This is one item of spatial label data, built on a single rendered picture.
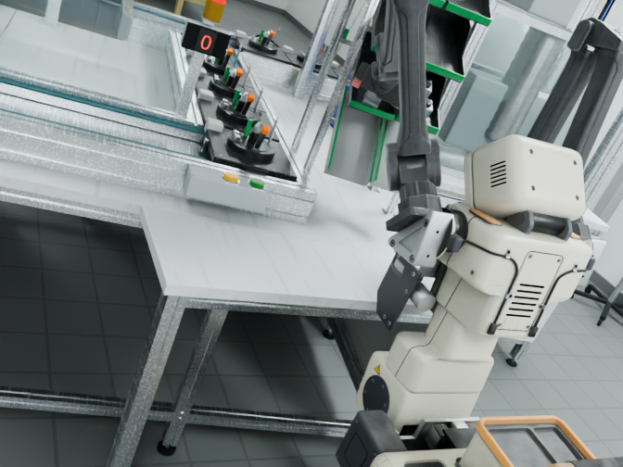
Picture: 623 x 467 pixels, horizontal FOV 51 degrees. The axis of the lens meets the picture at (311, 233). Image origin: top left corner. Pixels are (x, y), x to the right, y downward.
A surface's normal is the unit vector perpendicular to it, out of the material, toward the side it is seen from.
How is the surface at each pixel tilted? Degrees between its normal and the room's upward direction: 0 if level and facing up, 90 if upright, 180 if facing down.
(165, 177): 90
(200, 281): 0
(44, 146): 90
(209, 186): 90
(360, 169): 45
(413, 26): 95
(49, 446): 0
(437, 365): 82
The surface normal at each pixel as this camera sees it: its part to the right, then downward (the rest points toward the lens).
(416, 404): 0.40, 0.41
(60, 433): 0.35, -0.84
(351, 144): 0.30, -0.25
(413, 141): 0.01, 0.54
